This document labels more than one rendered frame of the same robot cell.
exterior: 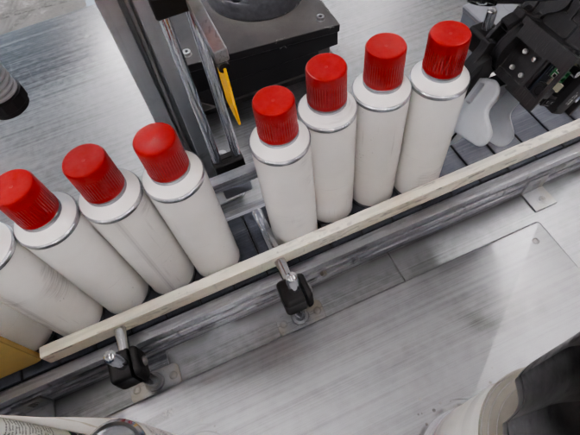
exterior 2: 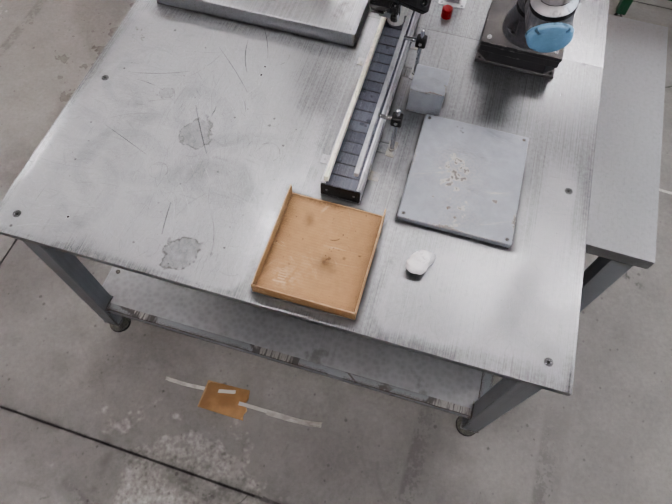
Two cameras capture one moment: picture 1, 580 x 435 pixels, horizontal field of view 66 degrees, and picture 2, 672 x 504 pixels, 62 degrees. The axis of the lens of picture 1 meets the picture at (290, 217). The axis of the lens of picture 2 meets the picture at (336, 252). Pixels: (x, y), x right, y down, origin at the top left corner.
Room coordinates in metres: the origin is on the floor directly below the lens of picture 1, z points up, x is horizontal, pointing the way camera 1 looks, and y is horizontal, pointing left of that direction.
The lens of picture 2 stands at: (0.83, -1.48, 2.09)
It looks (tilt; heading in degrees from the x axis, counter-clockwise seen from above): 63 degrees down; 118
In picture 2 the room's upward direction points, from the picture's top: 3 degrees clockwise
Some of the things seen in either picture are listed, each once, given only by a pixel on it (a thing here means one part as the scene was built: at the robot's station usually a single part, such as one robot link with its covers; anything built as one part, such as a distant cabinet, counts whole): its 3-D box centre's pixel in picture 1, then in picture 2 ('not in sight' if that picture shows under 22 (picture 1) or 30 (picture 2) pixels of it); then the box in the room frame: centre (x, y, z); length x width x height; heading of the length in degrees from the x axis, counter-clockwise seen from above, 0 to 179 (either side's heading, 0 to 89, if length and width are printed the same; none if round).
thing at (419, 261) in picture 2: not in sight; (421, 262); (0.73, -0.84, 0.85); 0.08 x 0.07 x 0.04; 40
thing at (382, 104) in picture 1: (376, 131); not in sight; (0.29, -0.10, 0.98); 0.05 x 0.05 x 0.20
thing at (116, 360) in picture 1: (132, 355); not in sight; (0.14, 0.18, 0.89); 0.06 x 0.03 x 0.12; 14
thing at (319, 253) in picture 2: not in sight; (321, 249); (0.50, -0.94, 0.85); 0.30 x 0.26 x 0.04; 104
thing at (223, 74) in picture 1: (225, 84); not in sight; (0.26, 0.03, 1.09); 0.03 x 0.01 x 0.06; 14
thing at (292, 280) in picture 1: (297, 299); not in sight; (0.17, 0.01, 0.89); 0.03 x 0.03 x 0.12; 14
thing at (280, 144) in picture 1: (286, 179); not in sight; (0.25, 0.00, 0.98); 0.05 x 0.05 x 0.20
